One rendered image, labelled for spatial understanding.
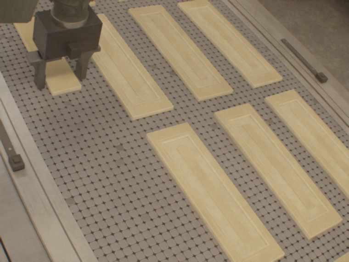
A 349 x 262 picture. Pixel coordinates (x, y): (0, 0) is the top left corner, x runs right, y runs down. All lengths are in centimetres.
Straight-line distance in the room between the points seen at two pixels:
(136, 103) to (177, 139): 23
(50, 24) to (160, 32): 74
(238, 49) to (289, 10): 249
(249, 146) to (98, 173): 62
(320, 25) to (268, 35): 225
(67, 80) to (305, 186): 103
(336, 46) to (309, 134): 260
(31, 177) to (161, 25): 109
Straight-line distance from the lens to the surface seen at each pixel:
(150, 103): 207
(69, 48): 189
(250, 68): 244
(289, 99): 237
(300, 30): 473
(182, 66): 230
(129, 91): 210
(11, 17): 76
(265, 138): 214
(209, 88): 223
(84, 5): 179
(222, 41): 254
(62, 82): 207
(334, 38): 490
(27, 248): 165
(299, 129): 225
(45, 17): 190
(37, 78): 204
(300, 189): 202
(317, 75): 261
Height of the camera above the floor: 229
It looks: 45 degrees down
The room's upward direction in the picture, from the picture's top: 20 degrees clockwise
